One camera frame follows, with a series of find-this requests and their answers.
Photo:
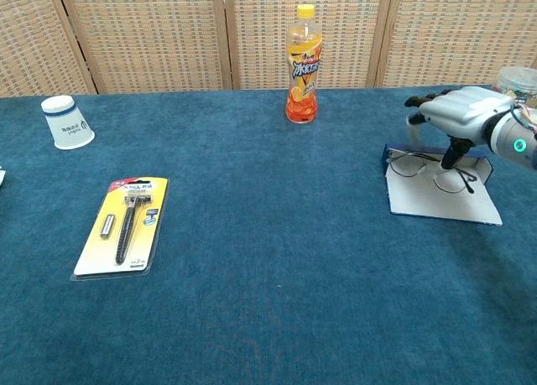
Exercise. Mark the clear jar of clips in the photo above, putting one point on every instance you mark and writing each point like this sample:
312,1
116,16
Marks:
518,78

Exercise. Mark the white paper cup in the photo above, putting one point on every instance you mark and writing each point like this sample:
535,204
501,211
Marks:
69,125

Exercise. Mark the yellow razor blister pack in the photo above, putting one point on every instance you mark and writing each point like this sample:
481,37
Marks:
126,200

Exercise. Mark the orange juice bottle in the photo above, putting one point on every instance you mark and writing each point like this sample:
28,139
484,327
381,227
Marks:
303,74

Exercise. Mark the blue table cloth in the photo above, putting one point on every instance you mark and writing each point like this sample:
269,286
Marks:
251,234

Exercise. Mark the woven folding screen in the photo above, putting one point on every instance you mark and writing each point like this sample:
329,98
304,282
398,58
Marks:
151,32

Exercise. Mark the blue packaged item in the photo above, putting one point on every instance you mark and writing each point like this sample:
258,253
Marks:
436,204

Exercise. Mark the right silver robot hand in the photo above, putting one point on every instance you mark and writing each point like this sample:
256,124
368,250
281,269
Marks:
461,108

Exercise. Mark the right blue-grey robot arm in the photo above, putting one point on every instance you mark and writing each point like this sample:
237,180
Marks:
509,139

